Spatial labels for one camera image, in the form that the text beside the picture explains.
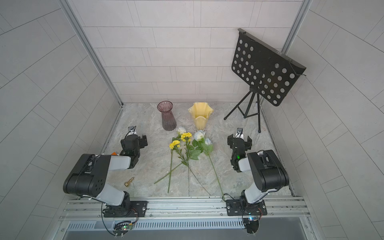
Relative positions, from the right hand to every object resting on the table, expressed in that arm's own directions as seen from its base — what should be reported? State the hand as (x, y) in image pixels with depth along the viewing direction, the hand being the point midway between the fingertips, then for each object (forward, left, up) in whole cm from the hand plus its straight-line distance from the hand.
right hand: (240, 133), depth 94 cm
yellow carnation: (-7, +42, +2) cm, 42 cm away
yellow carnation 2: (0, +35, 0) cm, 35 cm away
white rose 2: (-9, +21, +1) cm, 23 cm away
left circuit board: (-44, +63, -2) cm, 77 cm away
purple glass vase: (+8, +45, +9) cm, 46 cm away
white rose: (-4, +27, -3) cm, 28 cm away
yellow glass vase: (+10, +24, +13) cm, 29 cm away
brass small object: (-26, +66, -1) cm, 71 cm away
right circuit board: (-46, +5, -6) cm, 47 cm away
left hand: (+4, +65, +1) cm, 65 cm away
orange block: (-8, +78, -1) cm, 79 cm away
